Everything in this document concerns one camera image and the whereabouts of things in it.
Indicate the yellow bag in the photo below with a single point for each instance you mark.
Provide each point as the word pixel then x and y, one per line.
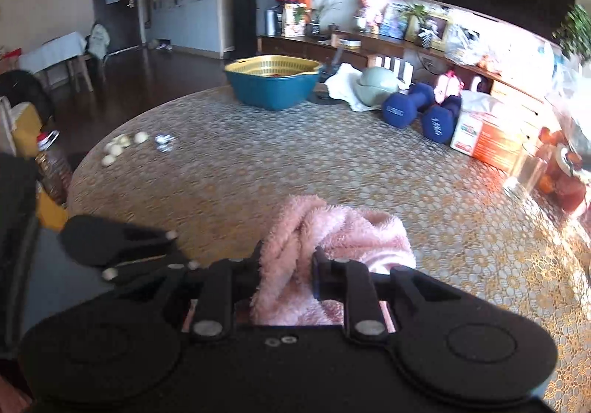
pixel 25 126

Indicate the white and orange box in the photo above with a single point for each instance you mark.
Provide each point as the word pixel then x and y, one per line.
pixel 489 131

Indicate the cooking oil bottle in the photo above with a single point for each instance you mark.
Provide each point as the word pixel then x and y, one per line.
pixel 53 168

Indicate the blue plastic basin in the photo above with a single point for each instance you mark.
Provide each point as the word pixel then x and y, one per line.
pixel 272 92

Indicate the white cloth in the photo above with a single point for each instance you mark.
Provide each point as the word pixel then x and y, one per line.
pixel 341 80

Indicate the steel thermos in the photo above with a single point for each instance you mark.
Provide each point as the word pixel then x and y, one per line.
pixel 273 23

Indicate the clear drinking glass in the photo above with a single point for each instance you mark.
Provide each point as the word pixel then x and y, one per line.
pixel 524 173

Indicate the yellow plastic colander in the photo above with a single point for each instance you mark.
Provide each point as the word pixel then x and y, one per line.
pixel 272 64

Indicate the black round coaster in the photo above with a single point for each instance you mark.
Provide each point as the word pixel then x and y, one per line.
pixel 321 97

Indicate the green bowl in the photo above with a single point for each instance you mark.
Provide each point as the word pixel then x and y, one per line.
pixel 376 85

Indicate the colourful snack box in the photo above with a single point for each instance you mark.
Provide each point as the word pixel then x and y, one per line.
pixel 293 20

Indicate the black cabinet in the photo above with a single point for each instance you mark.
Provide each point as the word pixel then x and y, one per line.
pixel 244 20

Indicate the garlic clove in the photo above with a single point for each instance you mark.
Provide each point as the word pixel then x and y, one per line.
pixel 123 140
pixel 141 137
pixel 117 150
pixel 111 146
pixel 108 160

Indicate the glass jar with red contents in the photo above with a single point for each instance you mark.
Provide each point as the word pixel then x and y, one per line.
pixel 570 182

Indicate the green houseplant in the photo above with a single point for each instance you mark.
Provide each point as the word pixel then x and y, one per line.
pixel 575 32

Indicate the pink fluffy towel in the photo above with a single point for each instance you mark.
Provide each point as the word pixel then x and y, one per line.
pixel 337 228

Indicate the dining table with white cloth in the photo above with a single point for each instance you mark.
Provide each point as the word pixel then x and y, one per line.
pixel 51 50

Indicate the small potted plant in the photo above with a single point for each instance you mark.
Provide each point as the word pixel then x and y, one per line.
pixel 317 23

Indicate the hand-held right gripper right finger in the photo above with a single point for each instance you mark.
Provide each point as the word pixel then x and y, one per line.
pixel 318 277

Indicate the pink bottle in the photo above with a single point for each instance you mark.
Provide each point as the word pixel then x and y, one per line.
pixel 448 85

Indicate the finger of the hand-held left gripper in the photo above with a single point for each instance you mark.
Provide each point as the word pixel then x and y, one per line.
pixel 92 240

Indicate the blue dumbbell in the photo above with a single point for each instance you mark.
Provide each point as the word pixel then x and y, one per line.
pixel 438 122
pixel 401 106

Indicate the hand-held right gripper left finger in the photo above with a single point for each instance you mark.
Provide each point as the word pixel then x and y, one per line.
pixel 251 270

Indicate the dark wooden door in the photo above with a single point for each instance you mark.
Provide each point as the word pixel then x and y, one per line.
pixel 115 6

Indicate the yellow photo frame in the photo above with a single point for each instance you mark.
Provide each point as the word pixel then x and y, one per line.
pixel 434 32

